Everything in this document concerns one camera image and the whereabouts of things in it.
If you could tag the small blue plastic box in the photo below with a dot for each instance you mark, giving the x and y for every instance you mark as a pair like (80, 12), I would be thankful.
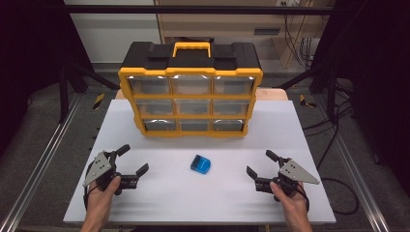
(200, 165)

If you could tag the clear plastic organizer drawer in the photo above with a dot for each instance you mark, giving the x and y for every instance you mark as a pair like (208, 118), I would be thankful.
(149, 86)

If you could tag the person's right hand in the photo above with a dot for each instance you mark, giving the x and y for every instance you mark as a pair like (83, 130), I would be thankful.
(295, 204)

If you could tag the grid of clear drawers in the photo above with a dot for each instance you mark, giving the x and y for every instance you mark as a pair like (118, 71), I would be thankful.
(193, 107)

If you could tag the black horizontal bar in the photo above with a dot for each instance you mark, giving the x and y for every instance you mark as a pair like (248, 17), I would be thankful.
(193, 9)

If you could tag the yellow black drawer organizer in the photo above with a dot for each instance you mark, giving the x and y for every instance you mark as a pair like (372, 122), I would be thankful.
(190, 61)

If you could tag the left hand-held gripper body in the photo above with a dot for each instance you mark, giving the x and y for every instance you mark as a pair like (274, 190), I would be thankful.
(98, 167)

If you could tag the yellow black striped marker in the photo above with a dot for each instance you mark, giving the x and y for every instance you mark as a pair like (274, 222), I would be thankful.
(98, 101)
(304, 101)

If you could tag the person's left hand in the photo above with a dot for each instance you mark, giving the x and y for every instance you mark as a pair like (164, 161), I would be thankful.
(100, 201)

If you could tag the black metal stand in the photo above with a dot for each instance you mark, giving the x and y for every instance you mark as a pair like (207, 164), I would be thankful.
(330, 93)
(64, 93)

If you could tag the aluminium rail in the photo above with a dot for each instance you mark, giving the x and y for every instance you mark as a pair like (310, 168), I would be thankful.
(357, 180)
(38, 167)

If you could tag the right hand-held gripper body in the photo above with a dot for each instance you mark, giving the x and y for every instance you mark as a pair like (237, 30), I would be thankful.
(295, 170)

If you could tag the black curtain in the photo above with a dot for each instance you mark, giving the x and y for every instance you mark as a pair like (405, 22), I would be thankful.
(29, 64)
(380, 80)

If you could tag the white cabinet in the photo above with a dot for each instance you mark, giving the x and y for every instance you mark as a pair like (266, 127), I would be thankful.
(112, 35)

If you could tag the wooden table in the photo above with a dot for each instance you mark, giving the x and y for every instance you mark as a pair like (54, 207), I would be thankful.
(270, 94)

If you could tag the wooden cabinet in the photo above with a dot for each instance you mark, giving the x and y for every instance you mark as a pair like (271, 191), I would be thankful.
(225, 27)

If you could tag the white power strip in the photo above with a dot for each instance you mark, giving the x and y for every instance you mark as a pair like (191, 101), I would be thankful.
(288, 3)

